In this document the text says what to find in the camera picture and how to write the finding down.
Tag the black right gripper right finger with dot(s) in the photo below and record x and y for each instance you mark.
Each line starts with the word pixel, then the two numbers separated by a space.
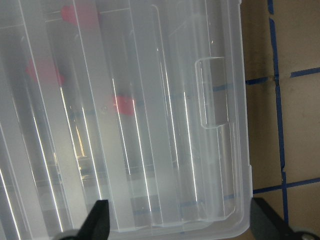
pixel 266 224

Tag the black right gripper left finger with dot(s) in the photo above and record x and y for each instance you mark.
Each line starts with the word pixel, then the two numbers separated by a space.
pixel 95 227

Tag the clear plastic box lid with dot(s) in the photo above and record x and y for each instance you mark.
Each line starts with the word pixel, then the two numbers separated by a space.
pixel 178 169

